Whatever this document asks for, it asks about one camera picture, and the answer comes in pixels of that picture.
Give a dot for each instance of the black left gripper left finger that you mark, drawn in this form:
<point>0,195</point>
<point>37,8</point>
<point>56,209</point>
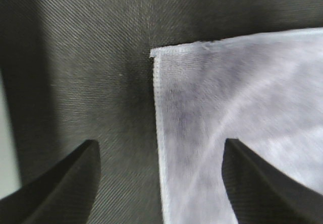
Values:
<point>64,194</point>

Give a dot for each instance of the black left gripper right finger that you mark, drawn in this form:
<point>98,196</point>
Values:
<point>260,193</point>

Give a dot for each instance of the grey towel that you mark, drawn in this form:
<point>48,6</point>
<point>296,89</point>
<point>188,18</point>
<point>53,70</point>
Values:
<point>264,89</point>

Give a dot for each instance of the grey perforated laundry basket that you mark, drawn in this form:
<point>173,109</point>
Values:
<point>10,172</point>

